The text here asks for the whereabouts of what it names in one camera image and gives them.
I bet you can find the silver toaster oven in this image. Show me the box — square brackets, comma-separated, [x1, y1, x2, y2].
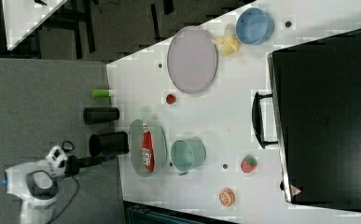
[267, 29, 361, 212]

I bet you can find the blue metal frame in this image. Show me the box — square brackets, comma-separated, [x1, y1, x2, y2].
[124, 201, 235, 224]

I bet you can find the green plush fruit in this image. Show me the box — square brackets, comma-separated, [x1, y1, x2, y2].
[91, 90, 115, 98]

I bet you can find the plush orange slice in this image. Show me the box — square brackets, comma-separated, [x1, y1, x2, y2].
[218, 188, 235, 206]

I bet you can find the large black cup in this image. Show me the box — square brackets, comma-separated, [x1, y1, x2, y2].
[89, 132, 129, 157]

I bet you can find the round grey plate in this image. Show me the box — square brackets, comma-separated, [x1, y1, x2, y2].
[167, 26, 217, 94]

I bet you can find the green mug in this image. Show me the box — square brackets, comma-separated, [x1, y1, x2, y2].
[171, 137, 206, 175]

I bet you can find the red plush ketchup bottle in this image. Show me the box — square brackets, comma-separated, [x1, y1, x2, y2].
[142, 123, 155, 173]

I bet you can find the blue bowl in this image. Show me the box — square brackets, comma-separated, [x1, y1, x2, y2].
[235, 7, 274, 45]

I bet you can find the small black cup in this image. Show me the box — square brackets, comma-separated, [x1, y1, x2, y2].
[83, 107, 120, 125]

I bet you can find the small red plush cherry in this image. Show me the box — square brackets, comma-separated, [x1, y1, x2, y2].
[166, 94, 176, 105]

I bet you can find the green oval strainer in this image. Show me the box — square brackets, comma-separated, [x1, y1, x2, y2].
[128, 119, 167, 177]

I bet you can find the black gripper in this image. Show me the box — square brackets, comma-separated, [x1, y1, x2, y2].
[64, 156, 114, 177]

